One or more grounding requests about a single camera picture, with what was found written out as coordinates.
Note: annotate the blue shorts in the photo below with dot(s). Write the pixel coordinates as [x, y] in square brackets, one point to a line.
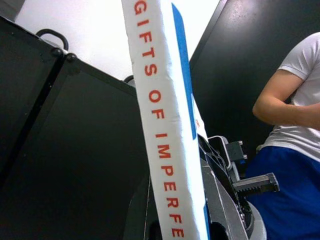
[295, 200]

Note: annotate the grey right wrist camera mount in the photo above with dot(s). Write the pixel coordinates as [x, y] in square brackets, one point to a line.
[233, 150]

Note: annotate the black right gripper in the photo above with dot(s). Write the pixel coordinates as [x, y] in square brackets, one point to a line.
[257, 183]

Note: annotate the white book blue orange lettering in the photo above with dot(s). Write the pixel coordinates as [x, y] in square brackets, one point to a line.
[160, 100]

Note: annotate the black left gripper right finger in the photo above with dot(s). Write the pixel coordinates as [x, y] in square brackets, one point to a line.
[220, 205]

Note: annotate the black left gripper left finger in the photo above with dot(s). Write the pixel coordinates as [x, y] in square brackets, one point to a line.
[140, 220]

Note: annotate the black door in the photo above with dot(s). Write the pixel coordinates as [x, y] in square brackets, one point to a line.
[237, 62]

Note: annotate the black flight case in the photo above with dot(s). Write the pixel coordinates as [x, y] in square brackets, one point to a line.
[82, 150]
[22, 82]

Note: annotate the white t-shirt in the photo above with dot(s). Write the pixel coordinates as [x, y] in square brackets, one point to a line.
[310, 62]

